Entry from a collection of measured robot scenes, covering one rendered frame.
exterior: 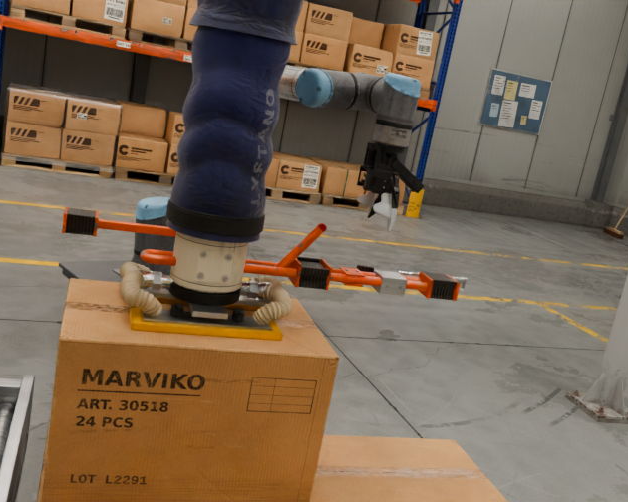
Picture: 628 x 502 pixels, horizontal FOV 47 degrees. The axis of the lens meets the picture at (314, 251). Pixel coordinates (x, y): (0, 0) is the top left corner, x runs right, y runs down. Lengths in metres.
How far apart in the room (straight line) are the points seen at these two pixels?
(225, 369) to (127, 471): 0.31
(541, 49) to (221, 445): 11.28
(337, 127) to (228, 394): 9.43
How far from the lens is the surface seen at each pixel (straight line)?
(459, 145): 11.88
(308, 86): 1.76
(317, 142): 10.82
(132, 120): 9.34
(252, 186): 1.61
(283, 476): 1.75
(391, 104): 1.75
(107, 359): 1.56
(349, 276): 1.79
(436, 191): 11.65
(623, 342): 4.49
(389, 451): 2.18
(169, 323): 1.62
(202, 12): 1.60
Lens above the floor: 1.53
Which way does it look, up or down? 13 degrees down
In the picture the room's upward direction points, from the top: 11 degrees clockwise
